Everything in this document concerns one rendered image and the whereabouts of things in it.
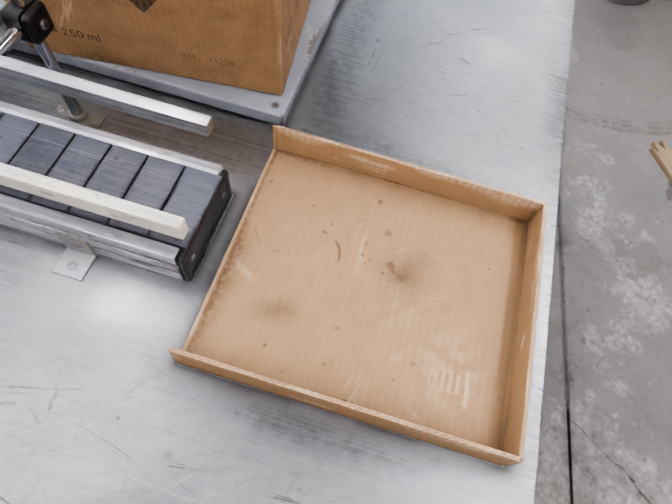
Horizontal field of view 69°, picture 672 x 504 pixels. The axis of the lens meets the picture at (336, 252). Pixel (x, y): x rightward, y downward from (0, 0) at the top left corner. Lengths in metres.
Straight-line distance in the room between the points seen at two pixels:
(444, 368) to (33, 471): 0.35
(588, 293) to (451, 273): 1.15
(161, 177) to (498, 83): 0.44
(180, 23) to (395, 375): 0.41
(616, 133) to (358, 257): 1.68
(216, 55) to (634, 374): 1.38
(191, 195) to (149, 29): 0.20
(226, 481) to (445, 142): 0.43
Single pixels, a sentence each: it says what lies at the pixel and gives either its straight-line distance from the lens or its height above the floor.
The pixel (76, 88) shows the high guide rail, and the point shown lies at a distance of 0.47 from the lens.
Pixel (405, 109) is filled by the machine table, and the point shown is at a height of 0.83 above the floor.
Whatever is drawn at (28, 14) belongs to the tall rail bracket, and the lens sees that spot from 0.54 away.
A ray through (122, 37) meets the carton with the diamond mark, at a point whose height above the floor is 0.89.
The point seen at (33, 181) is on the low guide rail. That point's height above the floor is 0.91.
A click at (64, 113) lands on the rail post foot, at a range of 0.65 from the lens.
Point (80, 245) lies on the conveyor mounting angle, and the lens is 0.52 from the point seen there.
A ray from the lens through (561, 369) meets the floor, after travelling 1.51.
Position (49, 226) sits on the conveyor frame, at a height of 0.86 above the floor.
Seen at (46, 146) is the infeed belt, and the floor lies 0.88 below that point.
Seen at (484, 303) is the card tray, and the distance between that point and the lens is 0.51.
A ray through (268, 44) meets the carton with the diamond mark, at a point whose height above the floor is 0.92.
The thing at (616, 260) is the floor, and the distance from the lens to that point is 1.75.
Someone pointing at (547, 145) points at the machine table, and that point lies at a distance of 0.66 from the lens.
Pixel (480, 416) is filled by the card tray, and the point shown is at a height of 0.83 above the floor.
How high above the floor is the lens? 1.27
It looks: 62 degrees down
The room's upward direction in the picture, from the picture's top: 11 degrees clockwise
